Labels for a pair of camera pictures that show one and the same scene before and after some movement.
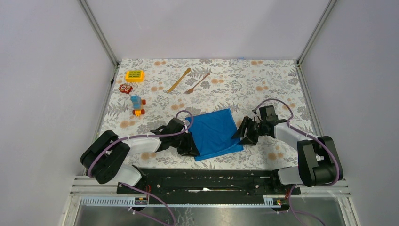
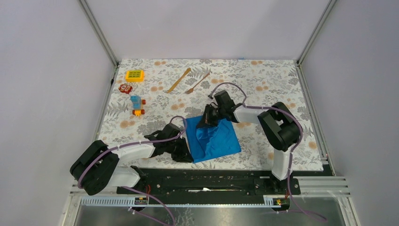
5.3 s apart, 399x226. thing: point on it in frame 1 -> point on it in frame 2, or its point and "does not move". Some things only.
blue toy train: x=138 y=102 does not move
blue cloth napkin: x=212 y=133 does not move
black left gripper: x=190 y=149 -> x=184 y=155
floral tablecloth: x=147 y=93 does not move
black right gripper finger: x=240 y=132 -> x=210 y=117
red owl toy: x=125 y=88 does not move
